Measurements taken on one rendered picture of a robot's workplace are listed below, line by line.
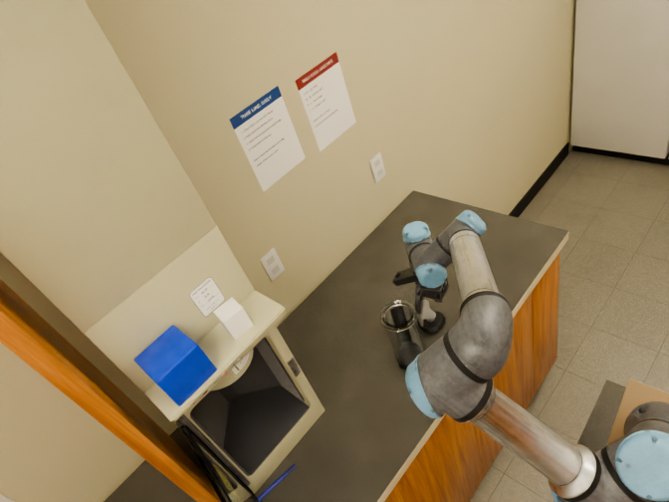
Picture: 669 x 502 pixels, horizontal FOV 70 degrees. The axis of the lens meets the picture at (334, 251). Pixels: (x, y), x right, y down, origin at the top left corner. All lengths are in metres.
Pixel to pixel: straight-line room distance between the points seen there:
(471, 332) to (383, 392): 0.69
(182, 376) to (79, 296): 0.24
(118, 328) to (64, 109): 0.40
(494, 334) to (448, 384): 0.13
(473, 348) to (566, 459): 0.33
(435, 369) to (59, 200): 0.71
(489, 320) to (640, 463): 0.40
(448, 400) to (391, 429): 0.54
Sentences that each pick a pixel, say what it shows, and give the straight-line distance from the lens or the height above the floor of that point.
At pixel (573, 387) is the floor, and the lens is 2.62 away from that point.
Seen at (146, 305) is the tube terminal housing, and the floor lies 1.67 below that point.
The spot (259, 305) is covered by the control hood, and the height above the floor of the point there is 1.51.
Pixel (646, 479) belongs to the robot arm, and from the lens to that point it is 1.14.
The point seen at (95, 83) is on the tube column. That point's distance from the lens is 0.88.
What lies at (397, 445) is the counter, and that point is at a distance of 1.46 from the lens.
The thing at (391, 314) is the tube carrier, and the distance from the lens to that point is 1.47.
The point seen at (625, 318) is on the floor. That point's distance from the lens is 2.90.
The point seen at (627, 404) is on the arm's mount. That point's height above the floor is 1.09.
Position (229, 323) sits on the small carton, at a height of 1.56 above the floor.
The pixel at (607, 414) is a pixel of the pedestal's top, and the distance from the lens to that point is 1.49.
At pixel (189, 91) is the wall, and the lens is 1.44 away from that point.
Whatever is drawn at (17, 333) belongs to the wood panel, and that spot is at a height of 1.84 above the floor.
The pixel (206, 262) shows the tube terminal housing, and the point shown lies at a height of 1.66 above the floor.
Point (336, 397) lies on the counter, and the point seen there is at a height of 0.94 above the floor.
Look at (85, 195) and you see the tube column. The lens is 0.90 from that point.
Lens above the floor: 2.24
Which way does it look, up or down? 40 degrees down
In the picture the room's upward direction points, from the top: 22 degrees counter-clockwise
